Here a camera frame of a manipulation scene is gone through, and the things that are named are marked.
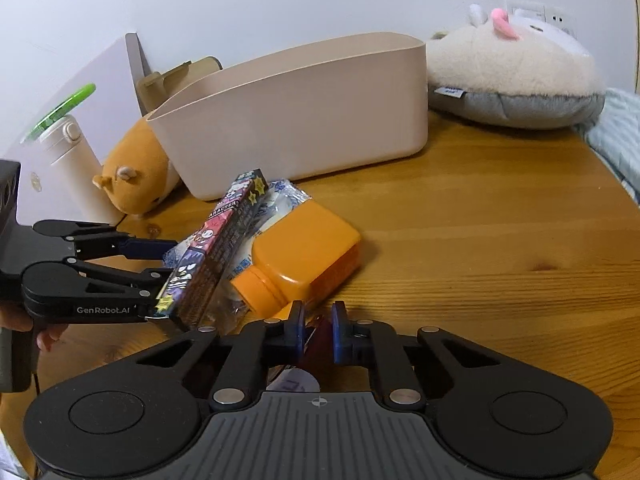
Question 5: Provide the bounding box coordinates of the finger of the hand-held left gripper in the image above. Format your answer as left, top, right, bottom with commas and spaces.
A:
55, 258, 185, 334
32, 218, 179, 262

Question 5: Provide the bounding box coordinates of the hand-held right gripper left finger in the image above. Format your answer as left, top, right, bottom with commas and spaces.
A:
135, 300, 307, 414

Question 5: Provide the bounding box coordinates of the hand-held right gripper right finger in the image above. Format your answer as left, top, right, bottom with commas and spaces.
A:
332, 300, 502, 412

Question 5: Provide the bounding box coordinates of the small item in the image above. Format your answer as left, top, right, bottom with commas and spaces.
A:
154, 167, 271, 331

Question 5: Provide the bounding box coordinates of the orange plastic bottle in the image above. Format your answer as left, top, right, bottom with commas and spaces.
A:
231, 200, 362, 322

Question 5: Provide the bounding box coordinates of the white blue plastic packet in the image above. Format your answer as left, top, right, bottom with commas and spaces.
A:
165, 177, 314, 336

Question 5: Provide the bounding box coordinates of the pink plastic container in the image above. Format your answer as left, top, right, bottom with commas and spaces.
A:
145, 32, 430, 202

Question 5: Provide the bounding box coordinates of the person's left hand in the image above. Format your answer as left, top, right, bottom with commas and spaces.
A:
0, 305, 69, 354

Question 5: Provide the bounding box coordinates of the white round tag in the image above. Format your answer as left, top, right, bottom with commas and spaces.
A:
265, 367, 321, 394

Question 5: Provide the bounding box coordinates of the orange hamster plush toy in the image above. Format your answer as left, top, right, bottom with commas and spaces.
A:
91, 120, 182, 219

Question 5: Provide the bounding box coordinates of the white insulated bottle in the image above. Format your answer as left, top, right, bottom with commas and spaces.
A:
37, 116, 126, 229

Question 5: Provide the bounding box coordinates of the green pen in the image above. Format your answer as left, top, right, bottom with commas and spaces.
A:
24, 83, 97, 142

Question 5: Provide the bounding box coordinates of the lavender headboard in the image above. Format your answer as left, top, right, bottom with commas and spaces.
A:
0, 32, 151, 227

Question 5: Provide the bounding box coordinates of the cream plush toy pink horn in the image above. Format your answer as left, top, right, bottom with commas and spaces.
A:
425, 3, 607, 130

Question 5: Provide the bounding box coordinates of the striped pale green blanket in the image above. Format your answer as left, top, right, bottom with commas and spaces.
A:
585, 87, 640, 206

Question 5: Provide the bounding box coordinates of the white wall socket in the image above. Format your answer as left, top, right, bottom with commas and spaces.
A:
505, 0, 579, 41

